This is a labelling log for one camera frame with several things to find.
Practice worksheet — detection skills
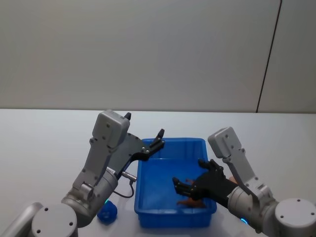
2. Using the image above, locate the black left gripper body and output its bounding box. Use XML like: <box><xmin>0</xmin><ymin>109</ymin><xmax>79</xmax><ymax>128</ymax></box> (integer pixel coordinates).
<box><xmin>108</xmin><ymin>132</ymin><xmax>151</xmax><ymax>177</ymax></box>

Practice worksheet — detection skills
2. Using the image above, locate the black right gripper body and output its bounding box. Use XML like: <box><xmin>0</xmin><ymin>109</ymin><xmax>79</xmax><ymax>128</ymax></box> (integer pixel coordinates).
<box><xmin>191</xmin><ymin>169</ymin><xmax>238</xmax><ymax>208</ymax></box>

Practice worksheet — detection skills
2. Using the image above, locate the orange toy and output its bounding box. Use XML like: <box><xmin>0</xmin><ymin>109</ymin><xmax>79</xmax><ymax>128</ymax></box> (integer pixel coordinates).
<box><xmin>176</xmin><ymin>178</ymin><xmax>206</xmax><ymax>209</ymax></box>

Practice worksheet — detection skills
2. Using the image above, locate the blue plastic bin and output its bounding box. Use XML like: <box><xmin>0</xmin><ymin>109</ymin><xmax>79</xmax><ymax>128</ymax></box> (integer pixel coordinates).
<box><xmin>134</xmin><ymin>137</ymin><xmax>218</xmax><ymax>229</ymax></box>

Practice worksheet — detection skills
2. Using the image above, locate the small blue toy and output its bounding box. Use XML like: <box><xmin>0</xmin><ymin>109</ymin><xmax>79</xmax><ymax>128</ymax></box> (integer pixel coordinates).
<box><xmin>96</xmin><ymin>200</ymin><xmax>119</xmax><ymax>225</ymax></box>

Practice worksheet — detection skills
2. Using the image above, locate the dark cable with silver plug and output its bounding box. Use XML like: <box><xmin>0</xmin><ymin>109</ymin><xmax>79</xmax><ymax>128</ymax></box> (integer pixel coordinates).
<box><xmin>114</xmin><ymin>172</ymin><xmax>138</xmax><ymax>198</ymax></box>

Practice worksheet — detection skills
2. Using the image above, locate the thin black wall cable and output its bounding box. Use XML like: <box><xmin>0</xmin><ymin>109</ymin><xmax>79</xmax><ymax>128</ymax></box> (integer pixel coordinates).
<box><xmin>255</xmin><ymin>0</ymin><xmax>283</xmax><ymax>113</ymax></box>

